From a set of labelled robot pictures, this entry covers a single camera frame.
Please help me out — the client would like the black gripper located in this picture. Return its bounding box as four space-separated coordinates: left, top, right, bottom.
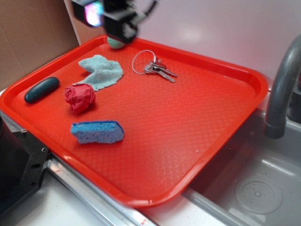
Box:
103 0 147 43

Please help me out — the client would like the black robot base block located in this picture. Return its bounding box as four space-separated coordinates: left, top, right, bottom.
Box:
0 118 49 217

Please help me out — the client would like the green knitted ball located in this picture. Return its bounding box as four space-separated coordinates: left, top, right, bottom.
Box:
107 37 125 49

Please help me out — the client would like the light teal cloth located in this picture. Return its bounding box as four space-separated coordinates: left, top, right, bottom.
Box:
78 55 124 91

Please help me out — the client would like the silver key bunch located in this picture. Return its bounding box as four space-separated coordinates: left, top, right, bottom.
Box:
144 61 177 83

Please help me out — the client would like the crumpled red paper ball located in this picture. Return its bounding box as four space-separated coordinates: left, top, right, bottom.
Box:
64 83 95 114

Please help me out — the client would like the brown cardboard panel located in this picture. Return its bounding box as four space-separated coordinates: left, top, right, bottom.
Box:
0 0 79 90

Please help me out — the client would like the dark teal oval case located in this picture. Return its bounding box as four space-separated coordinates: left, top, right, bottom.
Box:
24 77 60 104

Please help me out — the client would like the red plastic tray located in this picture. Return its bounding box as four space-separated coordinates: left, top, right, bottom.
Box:
0 36 268 208

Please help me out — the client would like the blue sponge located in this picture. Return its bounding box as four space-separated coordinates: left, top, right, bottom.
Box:
71 121 124 144

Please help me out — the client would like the grey faucet spout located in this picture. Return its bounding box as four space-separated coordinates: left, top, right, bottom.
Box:
264 36 301 139

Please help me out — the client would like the grey plastic sink basin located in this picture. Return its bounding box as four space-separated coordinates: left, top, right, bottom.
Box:
184 110 301 226

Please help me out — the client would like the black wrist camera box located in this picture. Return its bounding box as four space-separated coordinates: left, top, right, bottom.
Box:
71 0 103 27

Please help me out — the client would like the wire key ring loop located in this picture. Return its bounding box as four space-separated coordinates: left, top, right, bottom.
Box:
132 49 157 76

